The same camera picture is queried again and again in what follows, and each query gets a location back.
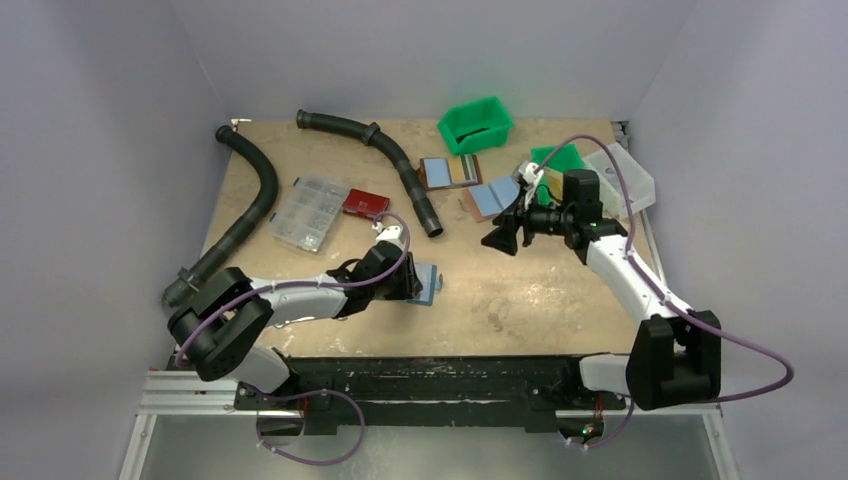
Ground green bin rear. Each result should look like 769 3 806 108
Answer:
437 96 514 156

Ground pink open card holder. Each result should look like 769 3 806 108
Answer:
463 176 520 223

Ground green bin right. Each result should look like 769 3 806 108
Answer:
536 144 585 205

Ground black table front rail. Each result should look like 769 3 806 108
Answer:
230 355 626 435

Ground clear plastic screw box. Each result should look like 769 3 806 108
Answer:
270 173 351 253

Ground brown open card holder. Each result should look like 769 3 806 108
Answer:
418 154 482 191

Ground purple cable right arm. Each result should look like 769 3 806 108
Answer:
533 134 795 452

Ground silver open-end wrench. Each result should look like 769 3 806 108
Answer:
273 316 330 329

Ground blue leather card holder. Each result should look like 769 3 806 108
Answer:
407 262 443 306

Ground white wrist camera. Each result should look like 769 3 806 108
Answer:
516 161 544 209
372 222 406 248

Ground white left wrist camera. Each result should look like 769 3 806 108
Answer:
372 222 406 248

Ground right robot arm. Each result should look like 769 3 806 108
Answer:
481 163 721 410

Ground white translucent bin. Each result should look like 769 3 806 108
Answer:
583 143 656 220

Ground black corrugated hose centre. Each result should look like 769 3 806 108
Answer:
295 109 446 238

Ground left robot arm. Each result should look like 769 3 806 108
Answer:
168 241 424 393

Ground red card case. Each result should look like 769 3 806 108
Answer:
341 188 390 220

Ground black corrugated hose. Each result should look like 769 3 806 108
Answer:
161 124 280 310
295 109 446 238

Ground black corrugated hose left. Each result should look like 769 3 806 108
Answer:
161 124 280 310

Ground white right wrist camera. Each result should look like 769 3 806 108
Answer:
516 161 544 209

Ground green bin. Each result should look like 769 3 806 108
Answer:
536 144 585 205
437 96 514 156

